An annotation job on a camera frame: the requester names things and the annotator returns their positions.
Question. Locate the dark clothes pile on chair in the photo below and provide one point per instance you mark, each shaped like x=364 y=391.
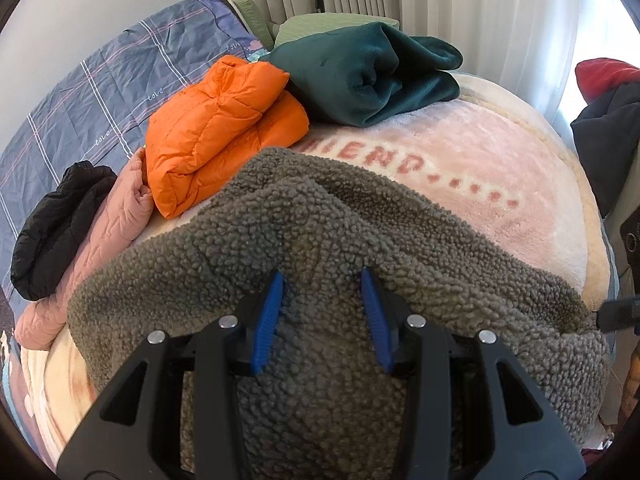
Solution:
x=606 y=135

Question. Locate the white pleated curtain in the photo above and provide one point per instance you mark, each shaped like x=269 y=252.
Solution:
x=530 y=47

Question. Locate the orange puffer jacket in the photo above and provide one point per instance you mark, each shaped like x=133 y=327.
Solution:
x=205 y=133

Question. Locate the red garment on chair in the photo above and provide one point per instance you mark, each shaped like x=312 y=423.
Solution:
x=599 y=75

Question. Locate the brown sherpa fleece jacket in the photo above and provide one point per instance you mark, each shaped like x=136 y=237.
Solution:
x=322 y=408

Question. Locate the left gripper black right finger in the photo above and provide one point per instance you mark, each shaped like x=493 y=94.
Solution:
x=471 y=410

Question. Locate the blue plaid bed sheet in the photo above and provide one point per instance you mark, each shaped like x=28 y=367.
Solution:
x=100 y=110

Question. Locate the dark green velvet garment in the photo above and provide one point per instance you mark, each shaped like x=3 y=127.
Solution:
x=359 y=76

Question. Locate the pink quilted jacket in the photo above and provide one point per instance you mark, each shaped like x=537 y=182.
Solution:
x=120 y=219

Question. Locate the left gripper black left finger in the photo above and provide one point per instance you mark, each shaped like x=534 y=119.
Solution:
x=171 y=411

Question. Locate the black puffer jacket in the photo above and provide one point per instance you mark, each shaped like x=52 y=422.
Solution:
x=51 y=235

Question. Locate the green pillow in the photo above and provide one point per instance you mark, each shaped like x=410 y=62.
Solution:
x=271 y=35

